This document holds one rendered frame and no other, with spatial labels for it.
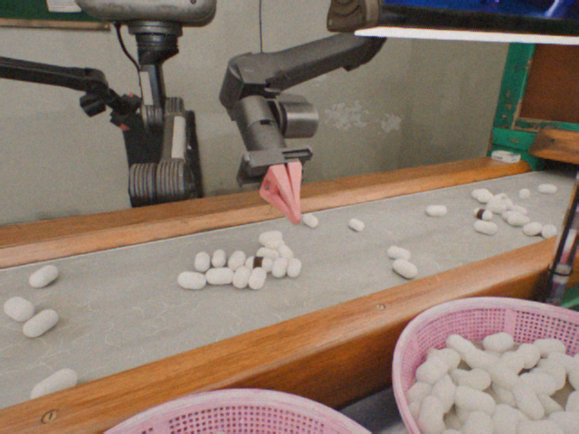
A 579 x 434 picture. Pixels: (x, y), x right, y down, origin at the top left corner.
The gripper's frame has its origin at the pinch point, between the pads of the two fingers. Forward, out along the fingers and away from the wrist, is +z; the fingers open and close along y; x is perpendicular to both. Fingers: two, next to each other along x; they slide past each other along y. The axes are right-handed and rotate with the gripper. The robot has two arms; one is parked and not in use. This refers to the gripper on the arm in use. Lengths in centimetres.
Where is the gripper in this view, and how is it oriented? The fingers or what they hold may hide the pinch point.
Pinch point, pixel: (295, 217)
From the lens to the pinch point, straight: 48.8
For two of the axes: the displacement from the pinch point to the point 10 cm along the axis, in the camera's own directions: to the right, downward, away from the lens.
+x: -3.0, 4.8, 8.2
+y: 8.9, -1.8, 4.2
